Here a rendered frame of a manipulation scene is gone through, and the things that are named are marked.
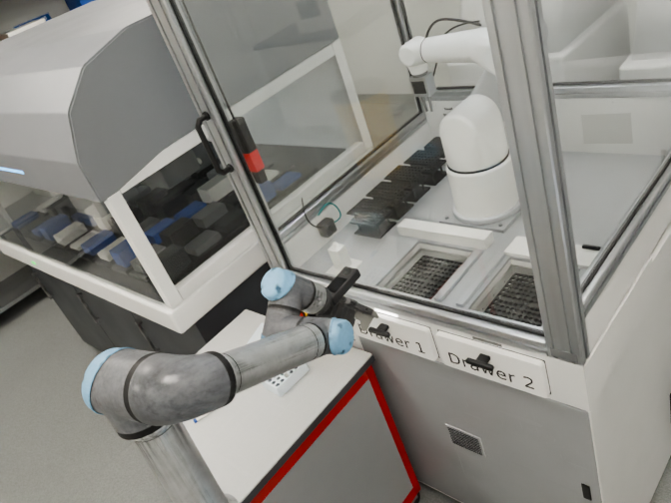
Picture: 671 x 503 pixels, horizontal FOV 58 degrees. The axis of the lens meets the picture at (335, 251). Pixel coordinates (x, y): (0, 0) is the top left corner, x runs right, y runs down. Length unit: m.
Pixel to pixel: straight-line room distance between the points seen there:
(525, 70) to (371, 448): 1.33
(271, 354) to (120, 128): 1.12
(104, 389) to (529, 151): 0.82
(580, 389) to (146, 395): 0.94
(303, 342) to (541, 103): 0.60
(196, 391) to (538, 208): 0.69
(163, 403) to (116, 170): 1.15
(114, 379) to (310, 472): 0.91
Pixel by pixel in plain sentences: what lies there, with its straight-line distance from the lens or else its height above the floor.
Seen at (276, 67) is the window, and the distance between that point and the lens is 1.46.
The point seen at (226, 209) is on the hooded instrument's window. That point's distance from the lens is 2.28.
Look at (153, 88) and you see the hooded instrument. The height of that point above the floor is 1.59.
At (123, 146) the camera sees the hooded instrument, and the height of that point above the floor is 1.48.
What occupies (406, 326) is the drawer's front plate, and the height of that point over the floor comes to 0.93.
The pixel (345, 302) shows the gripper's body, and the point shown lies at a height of 1.11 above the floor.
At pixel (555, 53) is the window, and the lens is 1.15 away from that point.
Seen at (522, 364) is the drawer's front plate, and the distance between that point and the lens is 1.49.
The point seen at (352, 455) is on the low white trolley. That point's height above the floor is 0.51.
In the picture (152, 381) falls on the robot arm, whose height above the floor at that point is 1.42.
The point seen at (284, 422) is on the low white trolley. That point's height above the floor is 0.76.
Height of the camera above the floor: 1.97
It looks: 31 degrees down
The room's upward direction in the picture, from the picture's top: 21 degrees counter-clockwise
